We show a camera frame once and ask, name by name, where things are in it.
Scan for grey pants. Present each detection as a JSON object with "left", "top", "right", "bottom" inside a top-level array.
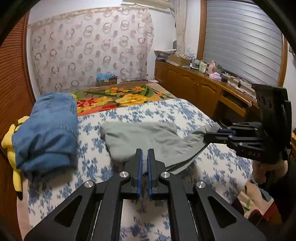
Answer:
[{"left": 100, "top": 121, "right": 220, "bottom": 174}]

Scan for right hand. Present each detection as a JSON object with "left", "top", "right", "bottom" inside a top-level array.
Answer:
[{"left": 252, "top": 160, "right": 288, "bottom": 184}]

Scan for wooden sideboard cabinet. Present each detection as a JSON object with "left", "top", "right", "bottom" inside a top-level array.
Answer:
[{"left": 154, "top": 61, "right": 260, "bottom": 129}]

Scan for blue floral white sheet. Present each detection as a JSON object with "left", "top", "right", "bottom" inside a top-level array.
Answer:
[{"left": 27, "top": 98, "right": 254, "bottom": 241}]

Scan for pink tissue pack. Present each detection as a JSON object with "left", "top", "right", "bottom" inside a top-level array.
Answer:
[{"left": 209, "top": 72, "right": 222, "bottom": 81}]

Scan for pink bottle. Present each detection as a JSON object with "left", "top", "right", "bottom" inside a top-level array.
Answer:
[{"left": 207, "top": 60, "right": 217, "bottom": 75}]

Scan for colourful flower blanket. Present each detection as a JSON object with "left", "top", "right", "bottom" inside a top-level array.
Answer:
[{"left": 16, "top": 81, "right": 275, "bottom": 232}]

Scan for cardboard box on sideboard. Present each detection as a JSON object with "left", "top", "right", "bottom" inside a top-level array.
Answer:
[{"left": 167, "top": 54, "right": 191, "bottom": 66}]

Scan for folded blue jeans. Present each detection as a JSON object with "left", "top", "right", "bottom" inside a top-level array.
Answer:
[{"left": 12, "top": 92, "right": 78, "bottom": 182}]

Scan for cardboard box with blue bag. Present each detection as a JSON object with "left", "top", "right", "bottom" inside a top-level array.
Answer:
[{"left": 96, "top": 72, "right": 117, "bottom": 87}]

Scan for grey window blind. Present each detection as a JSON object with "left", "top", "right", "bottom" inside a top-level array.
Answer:
[{"left": 203, "top": 1, "right": 282, "bottom": 85}]

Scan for patterned flat box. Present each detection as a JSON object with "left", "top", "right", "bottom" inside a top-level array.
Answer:
[{"left": 154, "top": 49, "right": 177, "bottom": 61}]

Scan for yellow pikachu plush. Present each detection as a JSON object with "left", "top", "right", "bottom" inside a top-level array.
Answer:
[{"left": 1, "top": 116, "right": 29, "bottom": 201}]

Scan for beige tied curtain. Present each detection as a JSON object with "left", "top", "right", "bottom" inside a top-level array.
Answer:
[{"left": 174, "top": 0, "right": 188, "bottom": 55}]

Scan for circle patterned curtain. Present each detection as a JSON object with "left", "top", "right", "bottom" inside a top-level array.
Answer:
[{"left": 29, "top": 6, "right": 154, "bottom": 94}]

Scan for brown louvered wardrobe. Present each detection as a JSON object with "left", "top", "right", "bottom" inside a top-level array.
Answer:
[{"left": 1, "top": 13, "right": 35, "bottom": 240}]

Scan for white air conditioner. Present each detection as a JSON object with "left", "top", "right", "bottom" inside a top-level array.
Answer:
[{"left": 123, "top": 0, "right": 175, "bottom": 10}]

